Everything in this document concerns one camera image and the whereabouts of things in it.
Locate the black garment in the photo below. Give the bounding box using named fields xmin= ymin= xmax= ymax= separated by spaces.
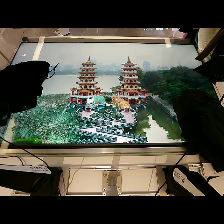
xmin=0 ymin=60 xmax=52 ymax=127
xmin=172 ymin=88 xmax=224 ymax=173

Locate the silver frame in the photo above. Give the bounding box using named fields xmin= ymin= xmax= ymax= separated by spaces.
xmin=0 ymin=35 xmax=224 ymax=197

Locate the black cable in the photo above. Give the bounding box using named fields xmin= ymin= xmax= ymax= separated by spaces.
xmin=0 ymin=136 xmax=53 ymax=173
xmin=154 ymin=151 xmax=190 ymax=197

